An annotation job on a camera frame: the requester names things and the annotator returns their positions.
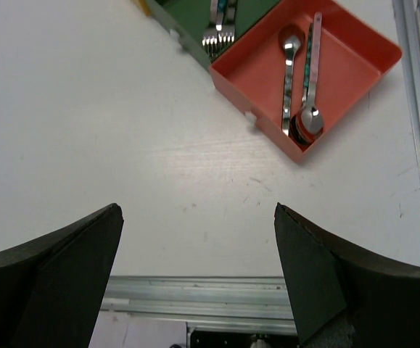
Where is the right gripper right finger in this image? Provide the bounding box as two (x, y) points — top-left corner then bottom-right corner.
(274, 204), (420, 347)

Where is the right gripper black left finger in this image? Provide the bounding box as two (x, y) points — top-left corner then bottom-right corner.
(0, 203), (124, 347)

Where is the pink handled spoon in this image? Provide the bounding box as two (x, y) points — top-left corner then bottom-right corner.
(300, 12), (324, 135)

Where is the dark handled spoon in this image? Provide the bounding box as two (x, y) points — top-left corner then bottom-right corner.
(279, 23), (305, 136)

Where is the green handled fork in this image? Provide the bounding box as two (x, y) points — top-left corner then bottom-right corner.
(215, 0), (228, 49)

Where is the dark handled fork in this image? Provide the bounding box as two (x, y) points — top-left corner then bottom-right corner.
(222, 0), (238, 45)

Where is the pink handled fork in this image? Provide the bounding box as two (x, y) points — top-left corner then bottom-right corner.
(202, 0), (218, 52)

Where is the orange container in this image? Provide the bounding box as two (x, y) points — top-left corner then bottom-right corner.
(210, 1), (402, 161)

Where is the green container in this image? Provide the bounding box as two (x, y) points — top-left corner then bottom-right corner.
(147, 0), (278, 70)

